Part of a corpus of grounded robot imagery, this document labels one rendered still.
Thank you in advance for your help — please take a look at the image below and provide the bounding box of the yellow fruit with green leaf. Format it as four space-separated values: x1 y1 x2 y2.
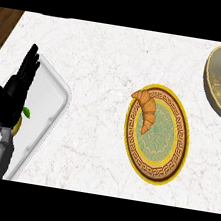
11 104 33 139

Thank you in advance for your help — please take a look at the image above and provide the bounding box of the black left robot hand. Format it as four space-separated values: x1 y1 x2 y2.
0 37 45 136

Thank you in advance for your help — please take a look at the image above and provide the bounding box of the brown croissant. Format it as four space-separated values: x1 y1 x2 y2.
124 87 161 137

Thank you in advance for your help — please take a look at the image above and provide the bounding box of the patterned yellow-rimmed plate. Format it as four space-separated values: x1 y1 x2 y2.
115 79 199 191

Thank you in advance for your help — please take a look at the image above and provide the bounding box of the white rectangular tray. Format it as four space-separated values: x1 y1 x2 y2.
0 48 79 189

